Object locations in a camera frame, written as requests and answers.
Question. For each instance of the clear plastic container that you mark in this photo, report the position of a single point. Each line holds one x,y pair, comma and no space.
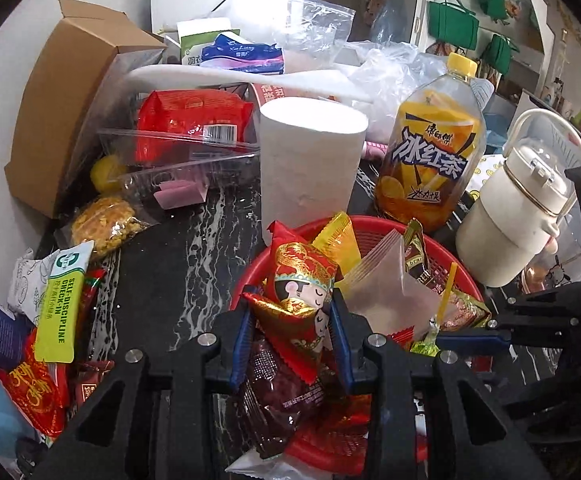
195,165

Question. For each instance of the green label packet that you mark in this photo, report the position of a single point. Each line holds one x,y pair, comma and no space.
58,310

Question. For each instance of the smiley print paper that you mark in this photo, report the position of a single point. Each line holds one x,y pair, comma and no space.
488,170

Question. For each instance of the white lid dark jar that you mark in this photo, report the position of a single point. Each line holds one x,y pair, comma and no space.
0,330

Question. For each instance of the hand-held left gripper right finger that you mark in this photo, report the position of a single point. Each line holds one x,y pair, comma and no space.
340,350

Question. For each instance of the red cartoon figure packet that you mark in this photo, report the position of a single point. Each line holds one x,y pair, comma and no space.
295,280

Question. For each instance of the colourful patterned bag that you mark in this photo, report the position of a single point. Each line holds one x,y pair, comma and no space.
443,50

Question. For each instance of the yellow foil snack packet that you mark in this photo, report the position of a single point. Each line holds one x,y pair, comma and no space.
338,240

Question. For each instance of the translucent pink packet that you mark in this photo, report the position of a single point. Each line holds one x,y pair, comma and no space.
385,290

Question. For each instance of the yellow lemon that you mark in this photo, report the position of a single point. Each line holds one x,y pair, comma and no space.
104,172

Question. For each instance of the red green candy wrapper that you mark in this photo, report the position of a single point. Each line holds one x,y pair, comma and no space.
90,290

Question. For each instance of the green white carton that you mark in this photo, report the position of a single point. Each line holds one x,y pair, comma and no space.
193,40

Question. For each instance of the grey leaf print cushion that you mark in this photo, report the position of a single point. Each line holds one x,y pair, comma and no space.
483,92
560,140

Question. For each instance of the white leaf print packet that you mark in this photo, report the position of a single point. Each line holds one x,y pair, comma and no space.
28,285

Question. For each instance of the blue tissue pack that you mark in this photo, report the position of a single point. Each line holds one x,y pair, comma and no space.
240,55

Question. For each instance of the yellow cereal snack bag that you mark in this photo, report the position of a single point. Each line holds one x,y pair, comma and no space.
103,225

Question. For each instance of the dark red snack packet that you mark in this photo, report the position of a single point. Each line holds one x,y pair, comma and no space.
275,400

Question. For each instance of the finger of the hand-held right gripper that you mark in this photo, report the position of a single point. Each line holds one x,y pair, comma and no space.
470,340
535,317

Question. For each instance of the white toilet paper roll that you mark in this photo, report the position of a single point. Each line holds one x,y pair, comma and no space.
310,170

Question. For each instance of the brown chocolate packet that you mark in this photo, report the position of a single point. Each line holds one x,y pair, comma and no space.
88,380

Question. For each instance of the white foam sheet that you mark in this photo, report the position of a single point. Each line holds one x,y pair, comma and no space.
195,76

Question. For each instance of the red printed paper bowl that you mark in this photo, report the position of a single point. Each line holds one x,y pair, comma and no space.
265,92

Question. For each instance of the hanging clear plastic cover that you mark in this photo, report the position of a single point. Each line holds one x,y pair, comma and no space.
390,17

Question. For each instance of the glass mug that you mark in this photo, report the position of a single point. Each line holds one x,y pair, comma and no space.
540,277

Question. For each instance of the red gold print packet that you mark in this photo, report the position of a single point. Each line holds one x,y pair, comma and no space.
35,395

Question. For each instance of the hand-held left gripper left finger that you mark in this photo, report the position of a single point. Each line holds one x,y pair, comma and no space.
238,355

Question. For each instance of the brown cardboard box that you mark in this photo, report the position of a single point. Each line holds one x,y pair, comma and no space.
55,110

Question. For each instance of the pink white tube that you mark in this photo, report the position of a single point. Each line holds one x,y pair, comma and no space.
375,149

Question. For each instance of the gold brown snack packet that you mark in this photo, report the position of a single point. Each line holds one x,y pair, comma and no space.
420,260

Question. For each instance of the gold candy packet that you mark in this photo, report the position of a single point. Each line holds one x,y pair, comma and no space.
465,312

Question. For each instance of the blue plastic bag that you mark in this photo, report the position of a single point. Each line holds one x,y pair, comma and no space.
498,130

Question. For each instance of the clear plastic bag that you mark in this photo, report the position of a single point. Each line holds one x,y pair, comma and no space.
395,75

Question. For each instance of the clear zip bag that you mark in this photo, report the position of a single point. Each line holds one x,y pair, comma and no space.
315,30

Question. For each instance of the iced tea bottle yellow cap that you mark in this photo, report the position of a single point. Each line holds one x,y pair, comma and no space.
420,160

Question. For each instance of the red plastic basket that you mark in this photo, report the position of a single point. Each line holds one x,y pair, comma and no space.
380,222

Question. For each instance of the pink folded paper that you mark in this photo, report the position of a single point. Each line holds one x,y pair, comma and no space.
180,195

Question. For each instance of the cream kettle water bottle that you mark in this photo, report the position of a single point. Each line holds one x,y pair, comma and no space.
500,230

